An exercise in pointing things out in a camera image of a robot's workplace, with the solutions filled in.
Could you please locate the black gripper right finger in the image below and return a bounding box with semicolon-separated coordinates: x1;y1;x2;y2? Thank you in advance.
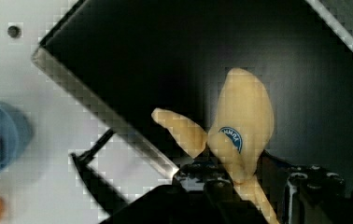
258;152;353;224

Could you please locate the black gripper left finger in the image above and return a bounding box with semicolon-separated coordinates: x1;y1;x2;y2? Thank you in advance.
100;150;267;224

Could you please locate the peeled toy banana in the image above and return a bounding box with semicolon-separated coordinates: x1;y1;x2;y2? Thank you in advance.
151;68;279;224

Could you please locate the black oven power plug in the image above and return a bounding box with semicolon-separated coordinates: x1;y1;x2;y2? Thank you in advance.
69;129;128;216

